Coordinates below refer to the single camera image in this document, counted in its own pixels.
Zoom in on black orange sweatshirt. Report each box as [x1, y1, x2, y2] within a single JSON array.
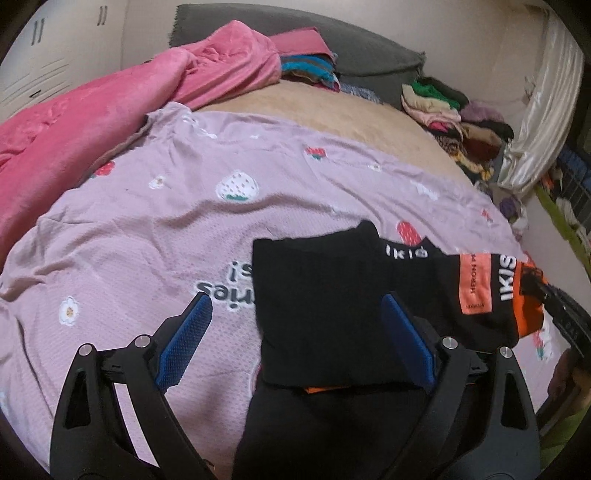
[[232, 221, 544, 479]]

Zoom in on pile of folded clothes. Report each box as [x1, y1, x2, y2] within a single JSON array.
[[401, 77, 515, 184]]

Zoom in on striped colourful folded clothes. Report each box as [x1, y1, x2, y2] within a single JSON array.
[[270, 27, 341, 92]]

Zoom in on person right hand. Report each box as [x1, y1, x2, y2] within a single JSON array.
[[548, 349, 590, 412]]

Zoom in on green bedding at right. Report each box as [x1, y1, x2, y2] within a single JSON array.
[[534, 186, 590, 275]]

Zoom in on cream satin curtain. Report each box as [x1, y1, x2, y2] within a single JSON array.
[[497, 13, 585, 197]]

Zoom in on lilac strawberry print quilt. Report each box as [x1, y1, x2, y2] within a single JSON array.
[[0, 102, 555, 476]]

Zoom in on pink plush blanket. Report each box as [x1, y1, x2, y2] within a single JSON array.
[[1, 21, 280, 257]]

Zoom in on grey headboard cover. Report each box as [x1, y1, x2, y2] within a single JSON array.
[[168, 3, 426, 109]]

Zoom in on beige bed sheet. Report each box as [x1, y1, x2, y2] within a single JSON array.
[[204, 81, 471, 186]]

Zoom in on white wardrobe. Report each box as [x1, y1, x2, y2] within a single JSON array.
[[0, 0, 130, 123]]

